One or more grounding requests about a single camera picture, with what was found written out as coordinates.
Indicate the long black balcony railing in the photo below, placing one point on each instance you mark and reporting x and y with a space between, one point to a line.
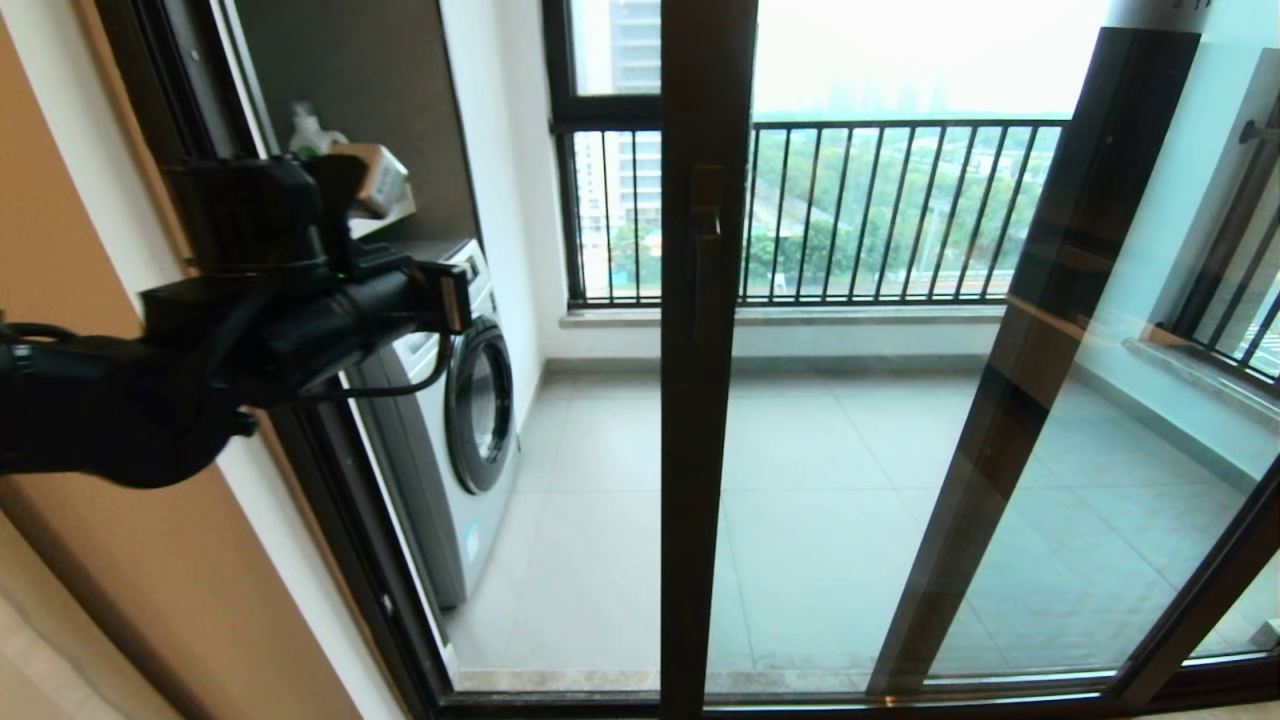
900 126

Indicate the white front-load washing machine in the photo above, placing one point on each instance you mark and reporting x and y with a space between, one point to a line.
470 420

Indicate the white detergent bottle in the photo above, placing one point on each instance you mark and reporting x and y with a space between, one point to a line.
310 135

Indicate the left wrist camera unit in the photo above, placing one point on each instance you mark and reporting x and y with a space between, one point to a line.
250 230

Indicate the long grey stone sill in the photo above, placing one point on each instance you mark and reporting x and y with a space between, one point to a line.
860 317

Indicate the short grey stone sill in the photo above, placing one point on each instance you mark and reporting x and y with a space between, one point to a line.
1200 385

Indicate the fixed dark-framed glass door panel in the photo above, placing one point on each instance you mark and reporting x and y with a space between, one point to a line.
990 450

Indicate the white wall shelf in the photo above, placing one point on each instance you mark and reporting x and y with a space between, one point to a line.
385 222

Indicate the short black side railing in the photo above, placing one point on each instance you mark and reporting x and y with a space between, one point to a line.
1230 215

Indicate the black window frame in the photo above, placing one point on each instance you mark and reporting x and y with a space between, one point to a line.
600 112

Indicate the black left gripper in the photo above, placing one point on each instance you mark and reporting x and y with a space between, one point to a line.
340 325

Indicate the dark brown sliding glass door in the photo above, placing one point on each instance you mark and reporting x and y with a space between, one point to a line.
700 450

